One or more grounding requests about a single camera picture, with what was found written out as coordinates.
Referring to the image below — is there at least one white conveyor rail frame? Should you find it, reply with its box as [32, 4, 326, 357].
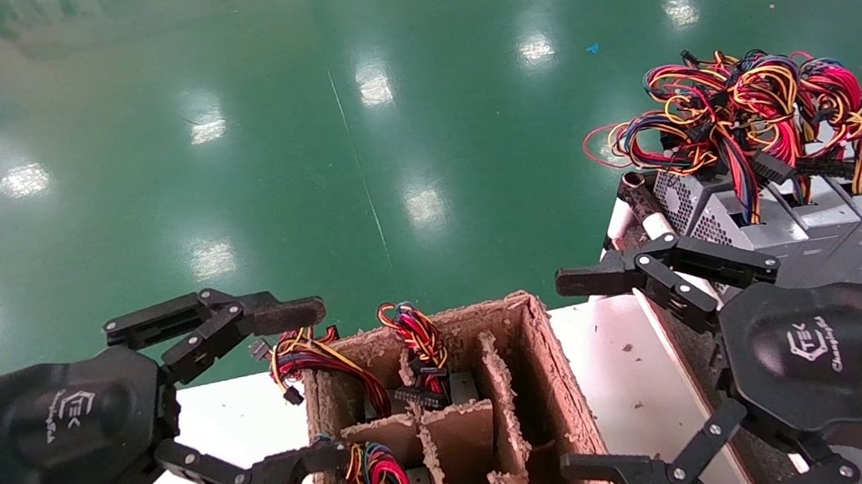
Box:
[615, 209, 798, 484]

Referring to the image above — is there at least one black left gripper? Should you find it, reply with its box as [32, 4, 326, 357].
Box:
[0, 274, 355, 484]

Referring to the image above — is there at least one dusty dark pipe joint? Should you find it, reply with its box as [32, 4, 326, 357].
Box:
[618, 167, 669, 229]

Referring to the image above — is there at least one short white pipe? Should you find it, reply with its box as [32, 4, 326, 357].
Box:
[595, 197, 641, 259]

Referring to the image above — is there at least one wire bundle outside box left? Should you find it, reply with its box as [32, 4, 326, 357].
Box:
[247, 317, 398, 435]

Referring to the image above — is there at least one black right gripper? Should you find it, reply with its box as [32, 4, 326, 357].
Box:
[534, 209, 862, 484]

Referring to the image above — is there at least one tangled coloured wire bundle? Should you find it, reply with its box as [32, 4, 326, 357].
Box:
[572, 29, 862, 246]

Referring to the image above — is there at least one brown cardboard divider box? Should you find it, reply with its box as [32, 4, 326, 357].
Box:
[291, 279, 634, 484]

